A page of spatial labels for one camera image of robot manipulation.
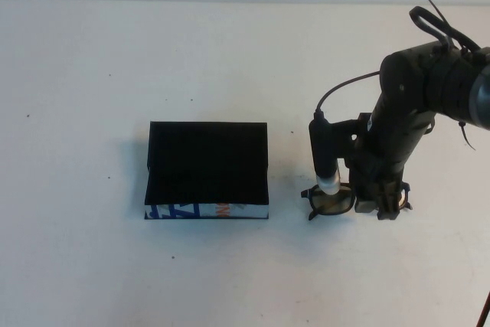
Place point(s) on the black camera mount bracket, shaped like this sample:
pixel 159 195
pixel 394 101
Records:
pixel 346 129

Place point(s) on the black zip tie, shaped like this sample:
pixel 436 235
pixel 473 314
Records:
pixel 435 13
pixel 468 137

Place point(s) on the black-framed sunglasses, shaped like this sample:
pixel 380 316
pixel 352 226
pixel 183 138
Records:
pixel 337 204

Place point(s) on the black glasses case box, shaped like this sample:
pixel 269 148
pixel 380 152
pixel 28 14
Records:
pixel 206 158

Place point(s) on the black silver-headed wrist camera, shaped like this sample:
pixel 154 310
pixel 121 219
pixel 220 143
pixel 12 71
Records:
pixel 323 151

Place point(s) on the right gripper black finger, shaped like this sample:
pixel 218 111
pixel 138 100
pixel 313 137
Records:
pixel 365 205
pixel 387 204

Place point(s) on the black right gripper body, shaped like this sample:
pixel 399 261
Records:
pixel 363 174

